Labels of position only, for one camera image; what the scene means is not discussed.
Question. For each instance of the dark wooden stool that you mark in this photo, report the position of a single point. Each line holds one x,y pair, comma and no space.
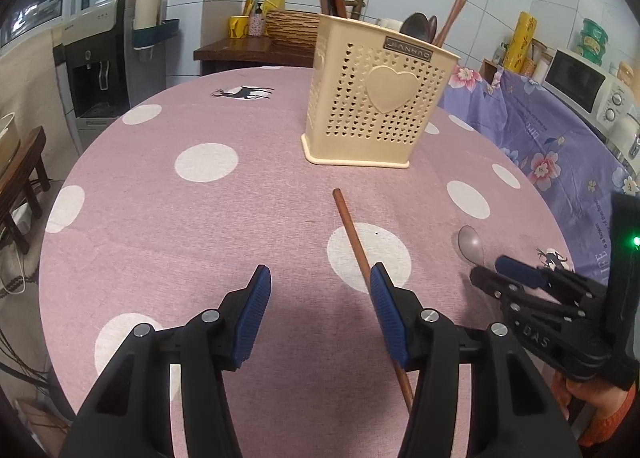
25,162

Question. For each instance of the grey water dispenser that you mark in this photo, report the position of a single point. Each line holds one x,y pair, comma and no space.
95,62

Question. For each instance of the beige container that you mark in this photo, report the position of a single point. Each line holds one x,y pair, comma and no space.
7,142

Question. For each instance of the teal wall holder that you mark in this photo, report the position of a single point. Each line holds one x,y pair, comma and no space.
155,33

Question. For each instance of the thick brown wooden chopstick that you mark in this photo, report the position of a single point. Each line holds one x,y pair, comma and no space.
352,233

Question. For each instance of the yellow patterned roll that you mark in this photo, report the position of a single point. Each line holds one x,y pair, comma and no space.
521,42

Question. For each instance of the person's right hand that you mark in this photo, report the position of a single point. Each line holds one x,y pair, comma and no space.
600,400

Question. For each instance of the purple floral cloth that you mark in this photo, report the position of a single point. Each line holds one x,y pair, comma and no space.
550,137

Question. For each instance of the stacked green containers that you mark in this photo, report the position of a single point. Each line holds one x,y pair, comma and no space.
593,42

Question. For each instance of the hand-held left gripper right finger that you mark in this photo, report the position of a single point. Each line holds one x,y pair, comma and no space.
387,313

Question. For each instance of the dotted pump bottle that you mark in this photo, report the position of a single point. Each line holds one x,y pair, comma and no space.
257,25

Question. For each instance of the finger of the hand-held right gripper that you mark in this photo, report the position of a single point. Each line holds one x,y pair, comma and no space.
520,270
492,284

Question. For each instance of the white microwave oven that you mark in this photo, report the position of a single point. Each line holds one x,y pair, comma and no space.
570,75

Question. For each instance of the yellow cup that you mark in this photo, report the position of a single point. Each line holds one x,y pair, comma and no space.
239,26

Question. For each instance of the small steel spoon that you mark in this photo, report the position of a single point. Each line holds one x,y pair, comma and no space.
470,243

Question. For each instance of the beige perforated utensil holder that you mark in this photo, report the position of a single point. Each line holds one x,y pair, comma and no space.
350,112

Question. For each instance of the dark wooden spoon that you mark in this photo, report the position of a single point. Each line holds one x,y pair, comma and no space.
417,27

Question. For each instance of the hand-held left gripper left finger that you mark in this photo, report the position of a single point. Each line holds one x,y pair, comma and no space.
255,313

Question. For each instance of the dark wooden side table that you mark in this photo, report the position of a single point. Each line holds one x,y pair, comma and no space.
250,53

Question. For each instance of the bamboo stand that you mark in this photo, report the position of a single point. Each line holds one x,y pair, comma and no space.
358,5

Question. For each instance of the wicker basket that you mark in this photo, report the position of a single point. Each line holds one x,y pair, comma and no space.
292,25

